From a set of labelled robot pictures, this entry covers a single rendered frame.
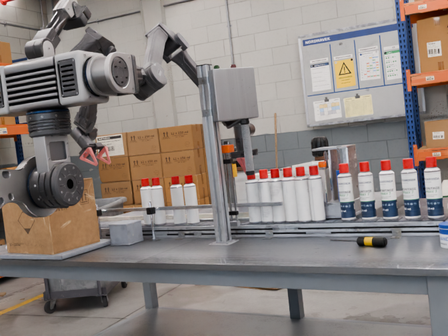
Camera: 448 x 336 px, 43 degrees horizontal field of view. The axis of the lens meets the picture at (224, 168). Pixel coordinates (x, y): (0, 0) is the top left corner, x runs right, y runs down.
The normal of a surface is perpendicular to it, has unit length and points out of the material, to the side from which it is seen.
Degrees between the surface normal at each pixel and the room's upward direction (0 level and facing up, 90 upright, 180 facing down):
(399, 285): 90
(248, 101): 90
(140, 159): 89
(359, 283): 90
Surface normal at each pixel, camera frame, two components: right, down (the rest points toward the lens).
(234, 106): 0.41, 0.00
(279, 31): -0.41, 0.09
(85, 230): 0.81, -0.06
